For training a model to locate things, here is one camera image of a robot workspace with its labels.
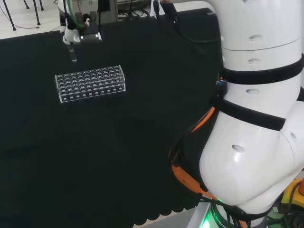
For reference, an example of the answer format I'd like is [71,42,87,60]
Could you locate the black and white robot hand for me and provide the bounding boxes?
[57,0,103,45]

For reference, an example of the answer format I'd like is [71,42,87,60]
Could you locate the clear glass test tube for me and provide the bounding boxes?
[67,42,78,63]

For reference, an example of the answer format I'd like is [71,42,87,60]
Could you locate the clear plastic test tube rack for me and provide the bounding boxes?
[55,65,126,104]

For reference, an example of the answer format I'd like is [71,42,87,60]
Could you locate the black tripod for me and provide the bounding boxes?
[0,0,45,32]

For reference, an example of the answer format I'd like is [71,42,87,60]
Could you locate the black bench cloth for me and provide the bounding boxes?
[0,7,223,228]

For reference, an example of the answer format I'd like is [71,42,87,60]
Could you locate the yellow stop button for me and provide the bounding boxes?
[281,177,304,210]

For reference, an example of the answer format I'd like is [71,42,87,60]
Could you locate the black cable tangle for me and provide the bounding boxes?
[117,0,152,21]

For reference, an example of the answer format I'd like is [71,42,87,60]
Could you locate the thin cable on floor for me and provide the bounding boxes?
[13,23,40,29]

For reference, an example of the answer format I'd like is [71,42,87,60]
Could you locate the thick black cable with plug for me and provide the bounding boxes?
[159,0,222,44]

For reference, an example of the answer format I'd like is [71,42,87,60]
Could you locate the blue plug with black cable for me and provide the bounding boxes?
[215,76,228,98]

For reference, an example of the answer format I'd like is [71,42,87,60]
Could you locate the orange cable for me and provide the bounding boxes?
[168,105,248,228]

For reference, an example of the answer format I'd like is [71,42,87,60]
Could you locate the white pedestal with green light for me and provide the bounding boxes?
[189,199,228,228]

